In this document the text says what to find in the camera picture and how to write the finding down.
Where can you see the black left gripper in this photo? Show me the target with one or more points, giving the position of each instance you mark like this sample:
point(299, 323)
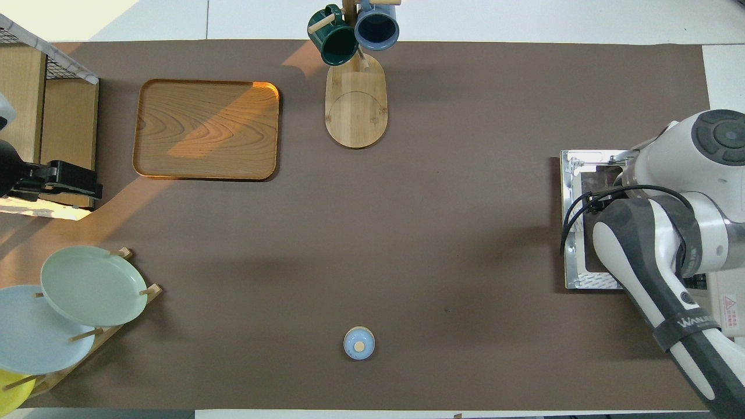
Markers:
point(14, 171)

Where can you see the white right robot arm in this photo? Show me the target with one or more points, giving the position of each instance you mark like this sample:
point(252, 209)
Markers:
point(657, 256)

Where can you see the wooden stepped shelf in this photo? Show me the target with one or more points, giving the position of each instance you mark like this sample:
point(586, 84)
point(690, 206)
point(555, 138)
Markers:
point(70, 122)

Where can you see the pale green plate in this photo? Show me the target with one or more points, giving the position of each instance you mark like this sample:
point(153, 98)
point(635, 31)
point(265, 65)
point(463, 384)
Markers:
point(93, 285)

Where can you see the wooden plate rack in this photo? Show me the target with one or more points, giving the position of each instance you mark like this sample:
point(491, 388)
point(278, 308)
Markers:
point(151, 290)

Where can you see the wooden serving tray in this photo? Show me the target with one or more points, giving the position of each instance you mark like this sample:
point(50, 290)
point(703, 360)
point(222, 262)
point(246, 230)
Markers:
point(204, 128)

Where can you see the light blue plate in rack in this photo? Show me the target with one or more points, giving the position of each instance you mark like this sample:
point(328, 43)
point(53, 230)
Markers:
point(35, 337)

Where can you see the yellow plate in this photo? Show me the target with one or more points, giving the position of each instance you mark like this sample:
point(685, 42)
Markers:
point(11, 393)

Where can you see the wooden mug tree stand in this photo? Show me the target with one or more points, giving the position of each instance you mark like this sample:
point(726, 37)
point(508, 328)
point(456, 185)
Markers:
point(356, 110)

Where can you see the dark green mug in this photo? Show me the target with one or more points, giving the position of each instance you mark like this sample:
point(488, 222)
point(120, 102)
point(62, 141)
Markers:
point(334, 43)

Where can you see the brown table mat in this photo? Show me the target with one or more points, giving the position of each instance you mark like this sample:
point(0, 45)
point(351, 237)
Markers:
point(407, 233)

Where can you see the blue mug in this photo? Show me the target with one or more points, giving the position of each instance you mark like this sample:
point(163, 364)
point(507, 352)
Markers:
point(377, 29)

